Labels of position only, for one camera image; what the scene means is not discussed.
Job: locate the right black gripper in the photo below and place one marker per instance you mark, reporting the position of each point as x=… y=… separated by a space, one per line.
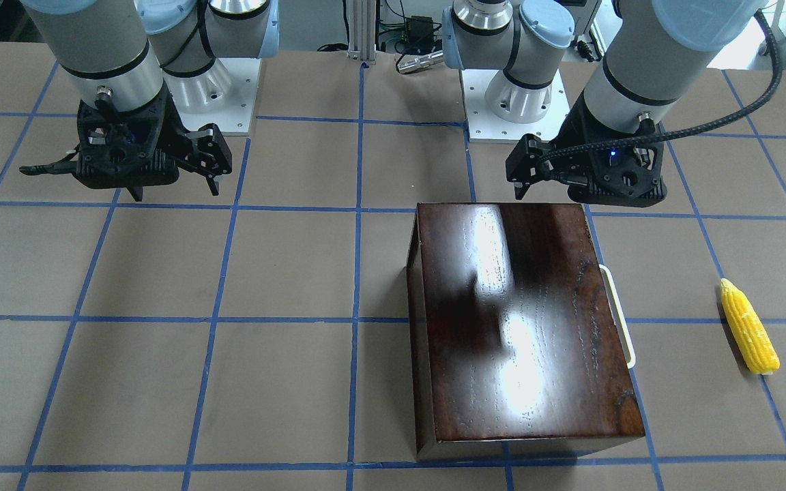
x=173 y=134

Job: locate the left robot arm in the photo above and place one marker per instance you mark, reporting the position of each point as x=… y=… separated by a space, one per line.
x=661 y=49

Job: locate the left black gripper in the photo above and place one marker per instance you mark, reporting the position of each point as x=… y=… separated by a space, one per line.
x=572 y=134

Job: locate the yellow corn cob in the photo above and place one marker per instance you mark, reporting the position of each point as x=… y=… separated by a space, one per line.
x=748 y=331

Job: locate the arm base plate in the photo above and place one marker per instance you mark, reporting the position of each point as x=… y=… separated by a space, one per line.
x=224 y=95
x=516 y=109

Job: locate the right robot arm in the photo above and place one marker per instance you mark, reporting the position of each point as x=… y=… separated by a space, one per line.
x=138 y=67

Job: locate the aluminium frame post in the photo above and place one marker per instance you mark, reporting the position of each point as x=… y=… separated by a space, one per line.
x=361 y=30

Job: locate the silver flashlight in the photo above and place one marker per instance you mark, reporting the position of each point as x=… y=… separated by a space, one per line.
x=420 y=63

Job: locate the dark wooden drawer cabinet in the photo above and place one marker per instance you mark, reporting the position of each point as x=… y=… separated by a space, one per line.
x=515 y=348

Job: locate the light wooden drawer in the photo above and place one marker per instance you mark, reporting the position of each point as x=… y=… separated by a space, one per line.
x=617 y=310

